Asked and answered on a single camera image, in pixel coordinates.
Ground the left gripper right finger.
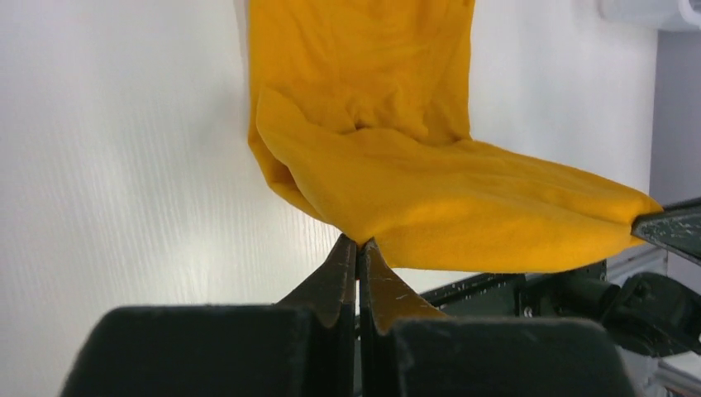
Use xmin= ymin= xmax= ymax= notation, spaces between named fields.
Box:
xmin=358 ymin=241 xmax=636 ymax=396

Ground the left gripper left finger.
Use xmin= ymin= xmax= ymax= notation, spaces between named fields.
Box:
xmin=61 ymin=236 xmax=357 ymax=396

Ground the yellow t-shirt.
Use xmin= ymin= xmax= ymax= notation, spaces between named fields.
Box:
xmin=248 ymin=1 xmax=661 ymax=273

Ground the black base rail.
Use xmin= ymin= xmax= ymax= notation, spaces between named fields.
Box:
xmin=421 ymin=261 xmax=620 ymax=321

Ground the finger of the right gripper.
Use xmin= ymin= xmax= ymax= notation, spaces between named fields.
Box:
xmin=632 ymin=198 xmax=700 ymax=265

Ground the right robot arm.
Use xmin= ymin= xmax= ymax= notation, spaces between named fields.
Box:
xmin=600 ymin=198 xmax=700 ymax=358

